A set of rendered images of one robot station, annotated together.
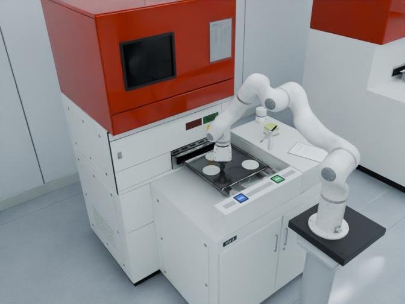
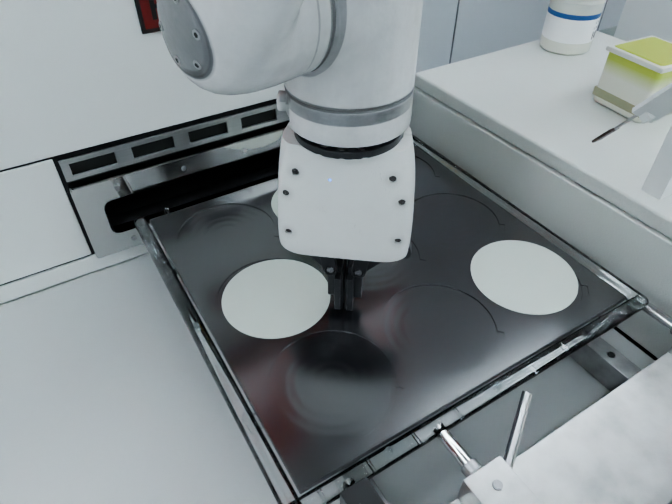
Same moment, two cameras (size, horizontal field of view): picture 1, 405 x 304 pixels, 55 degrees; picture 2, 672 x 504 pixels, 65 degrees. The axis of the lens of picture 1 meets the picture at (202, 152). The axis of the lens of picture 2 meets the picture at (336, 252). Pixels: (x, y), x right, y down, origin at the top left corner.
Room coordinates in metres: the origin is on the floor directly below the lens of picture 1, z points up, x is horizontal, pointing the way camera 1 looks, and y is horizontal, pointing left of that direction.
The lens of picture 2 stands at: (1.55, -0.13, 1.25)
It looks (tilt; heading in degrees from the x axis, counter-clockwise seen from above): 42 degrees down; 5
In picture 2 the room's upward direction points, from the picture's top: straight up
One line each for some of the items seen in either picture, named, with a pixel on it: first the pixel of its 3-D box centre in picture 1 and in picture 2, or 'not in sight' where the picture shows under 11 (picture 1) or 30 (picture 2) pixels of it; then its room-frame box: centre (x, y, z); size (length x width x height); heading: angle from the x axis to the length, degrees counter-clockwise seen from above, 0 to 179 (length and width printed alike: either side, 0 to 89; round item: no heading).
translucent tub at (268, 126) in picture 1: (271, 129); (645, 79); (2.17, -0.44, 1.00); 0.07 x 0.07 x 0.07; 32
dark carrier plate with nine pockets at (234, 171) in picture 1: (225, 164); (368, 257); (1.95, -0.13, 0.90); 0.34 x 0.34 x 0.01; 37
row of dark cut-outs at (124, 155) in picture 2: (200, 142); (258, 117); (2.11, 0.01, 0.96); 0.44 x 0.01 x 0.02; 127
